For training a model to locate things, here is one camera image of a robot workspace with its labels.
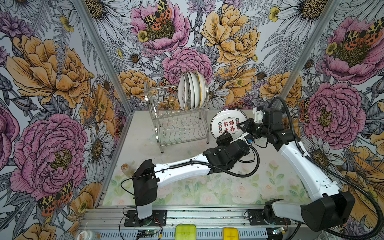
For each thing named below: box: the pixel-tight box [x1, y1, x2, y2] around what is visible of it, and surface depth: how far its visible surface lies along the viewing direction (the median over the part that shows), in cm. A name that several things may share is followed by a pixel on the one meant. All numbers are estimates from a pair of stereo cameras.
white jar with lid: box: [77, 230, 97, 240], surface depth 64 cm
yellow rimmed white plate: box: [195, 70, 207, 109], surface depth 76 cm
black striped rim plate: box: [185, 72, 194, 110], surface depth 73 cm
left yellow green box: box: [175, 224, 197, 240], surface depth 71 cm
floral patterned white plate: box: [210, 109, 248, 139], surface depth 83 cm
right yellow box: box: [222, 227, 240, 240], surface depth 71 cm
